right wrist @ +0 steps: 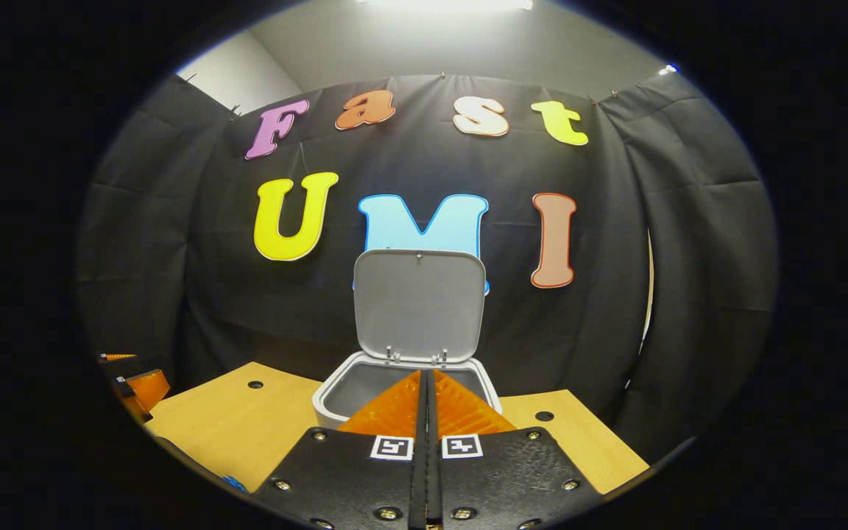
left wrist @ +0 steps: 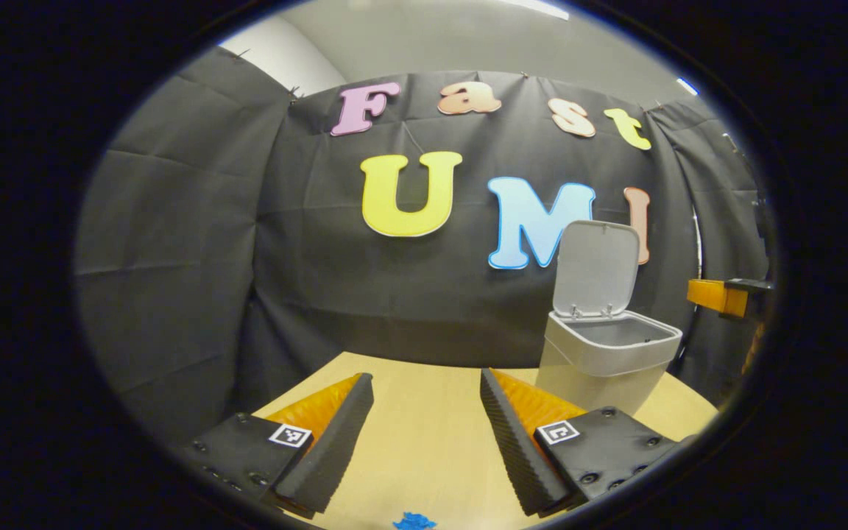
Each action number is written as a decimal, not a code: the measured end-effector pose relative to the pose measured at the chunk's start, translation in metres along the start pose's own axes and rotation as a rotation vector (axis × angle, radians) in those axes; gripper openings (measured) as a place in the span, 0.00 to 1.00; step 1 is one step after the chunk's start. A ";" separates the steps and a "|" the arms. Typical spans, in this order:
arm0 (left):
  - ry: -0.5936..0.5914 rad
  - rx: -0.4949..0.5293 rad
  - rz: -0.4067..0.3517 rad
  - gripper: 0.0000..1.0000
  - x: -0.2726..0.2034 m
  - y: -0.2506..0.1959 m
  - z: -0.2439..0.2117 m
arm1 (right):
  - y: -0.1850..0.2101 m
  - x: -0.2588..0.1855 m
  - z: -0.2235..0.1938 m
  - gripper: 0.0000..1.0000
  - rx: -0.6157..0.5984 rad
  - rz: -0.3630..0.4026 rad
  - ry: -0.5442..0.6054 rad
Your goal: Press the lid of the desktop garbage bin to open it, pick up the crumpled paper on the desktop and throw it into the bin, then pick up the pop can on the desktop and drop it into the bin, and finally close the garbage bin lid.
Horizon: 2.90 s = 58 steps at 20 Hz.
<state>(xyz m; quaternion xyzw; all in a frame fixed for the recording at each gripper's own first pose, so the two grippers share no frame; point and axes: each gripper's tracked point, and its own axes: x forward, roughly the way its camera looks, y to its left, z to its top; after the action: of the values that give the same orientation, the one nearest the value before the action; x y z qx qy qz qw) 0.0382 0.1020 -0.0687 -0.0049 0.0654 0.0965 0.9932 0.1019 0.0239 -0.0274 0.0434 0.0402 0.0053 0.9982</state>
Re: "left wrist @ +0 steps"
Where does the white desktop garbage bin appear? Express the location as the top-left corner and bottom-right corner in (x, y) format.
(534, 219), (684, 417)

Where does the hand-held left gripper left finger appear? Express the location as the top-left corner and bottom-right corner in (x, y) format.
(177, 373), (375, 520)

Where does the wooden desktop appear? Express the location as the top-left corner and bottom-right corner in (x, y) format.
(251, 351), (719, 530)

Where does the large ceiling light panel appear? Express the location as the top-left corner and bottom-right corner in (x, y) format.
(498, 0), (570, 21)

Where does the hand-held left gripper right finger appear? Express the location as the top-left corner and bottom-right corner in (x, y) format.
(479, 368), (693, 517)

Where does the black backdrop cloth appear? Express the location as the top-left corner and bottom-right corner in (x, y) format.
(74, 46), (774, 442)

